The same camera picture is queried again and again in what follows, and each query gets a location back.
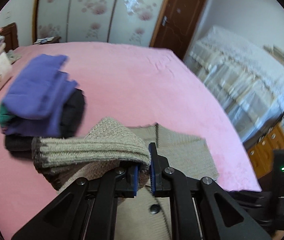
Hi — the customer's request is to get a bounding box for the beige knit cardigan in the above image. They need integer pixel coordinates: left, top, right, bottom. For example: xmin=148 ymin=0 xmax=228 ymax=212
xmin=31 ymin=118 xmax=219 ymax=239

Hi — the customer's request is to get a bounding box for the orange wooden cabinet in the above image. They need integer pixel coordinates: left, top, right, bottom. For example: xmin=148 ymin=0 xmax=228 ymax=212
xmin=247 ymin=124 xmax=284 ymax=191

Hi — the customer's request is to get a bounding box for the black folded garment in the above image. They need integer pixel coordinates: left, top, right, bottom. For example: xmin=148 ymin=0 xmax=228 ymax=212
xmin=4 ymin=89 xmax=85 ymax=160

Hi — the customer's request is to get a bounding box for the purple folded garment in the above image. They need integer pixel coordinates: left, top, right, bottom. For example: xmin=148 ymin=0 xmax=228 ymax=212
xmin=1 ymin=54 xmax=77 ymax=137

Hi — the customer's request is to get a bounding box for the green folded garment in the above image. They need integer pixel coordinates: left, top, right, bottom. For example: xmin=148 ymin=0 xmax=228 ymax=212
xmin=0 ymin=103 xmax=16 ymax=134

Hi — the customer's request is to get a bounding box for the pink bed sheet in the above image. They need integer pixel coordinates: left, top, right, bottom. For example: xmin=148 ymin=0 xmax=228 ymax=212
xmin=0 ymin=42 xmax=260 ymax=239

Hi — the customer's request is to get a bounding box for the brown wooden door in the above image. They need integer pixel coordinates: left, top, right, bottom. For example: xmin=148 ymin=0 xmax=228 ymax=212
xmin=150 ymin=0 xmax=207 ymax=60

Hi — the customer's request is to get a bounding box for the dark wooden headboard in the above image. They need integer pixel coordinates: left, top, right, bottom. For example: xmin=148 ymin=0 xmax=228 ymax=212
xmin=0 ymin=22 xmax=19 ymax=53

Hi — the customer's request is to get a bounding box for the floral sliding wardrobe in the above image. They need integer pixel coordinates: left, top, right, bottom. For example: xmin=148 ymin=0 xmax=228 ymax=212
xmin=35 ymin=0 xmax=163 ymax=47

